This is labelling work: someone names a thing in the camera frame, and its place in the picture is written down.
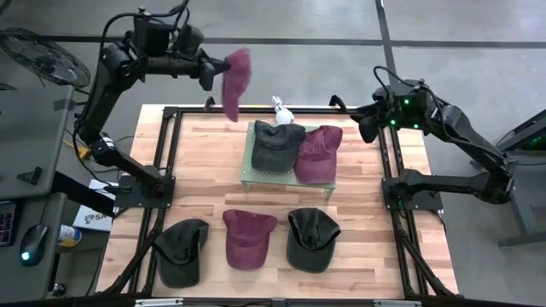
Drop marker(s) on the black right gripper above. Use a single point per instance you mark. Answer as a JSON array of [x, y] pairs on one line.
[[370, 130]]

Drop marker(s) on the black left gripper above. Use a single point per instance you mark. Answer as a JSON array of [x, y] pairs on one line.
[[207, 77]]

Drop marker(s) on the maroon baseball cap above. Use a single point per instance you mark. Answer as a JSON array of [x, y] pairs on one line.
[[247, 239], [236, 81], [317, 155]]

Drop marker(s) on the dark grey baseball cap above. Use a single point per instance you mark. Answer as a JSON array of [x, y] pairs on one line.
[[311, 243], [275, 147], [179, 256]]

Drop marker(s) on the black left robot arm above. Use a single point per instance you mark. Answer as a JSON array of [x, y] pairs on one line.
[[106, 85]]

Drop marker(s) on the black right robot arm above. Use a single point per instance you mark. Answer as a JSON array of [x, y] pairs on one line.
[[469, 140]]

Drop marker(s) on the white globe wooden lamp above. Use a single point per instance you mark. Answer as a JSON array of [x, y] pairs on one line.
[[284, 116]]

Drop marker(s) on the green perforated metal shelf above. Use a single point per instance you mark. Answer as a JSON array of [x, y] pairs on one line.
[[273, 179]]

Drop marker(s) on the black floor fan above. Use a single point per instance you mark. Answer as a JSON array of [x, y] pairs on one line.
[[42, 59]]

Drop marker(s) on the grey metal stand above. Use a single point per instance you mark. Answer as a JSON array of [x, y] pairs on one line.
[[524, 204]]

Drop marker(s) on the white printed cardboard box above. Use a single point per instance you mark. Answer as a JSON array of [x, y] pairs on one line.
[[91, 217]]

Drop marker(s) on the grey side desk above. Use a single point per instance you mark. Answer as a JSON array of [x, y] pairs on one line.
[[30, 128]]

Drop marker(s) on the black wedge block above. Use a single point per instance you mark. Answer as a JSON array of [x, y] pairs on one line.
[[30, 175]]

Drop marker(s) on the white and yellow can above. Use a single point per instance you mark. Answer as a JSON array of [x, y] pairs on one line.
[[68, 235]]

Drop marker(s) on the black computer mouse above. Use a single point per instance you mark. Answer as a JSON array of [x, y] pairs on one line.
[[33, 243]]

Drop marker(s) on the black backlit keyboard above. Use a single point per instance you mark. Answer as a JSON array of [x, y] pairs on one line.
[[6, 224]]

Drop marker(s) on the black round knob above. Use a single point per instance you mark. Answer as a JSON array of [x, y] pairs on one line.
[[59, 290]]

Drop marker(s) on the black frame hook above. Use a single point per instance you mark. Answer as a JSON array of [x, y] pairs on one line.
[[337, 100], [209, 102]]

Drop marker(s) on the silver bracket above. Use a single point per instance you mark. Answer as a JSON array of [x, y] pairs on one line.
[[158, 302], [396, 303]]

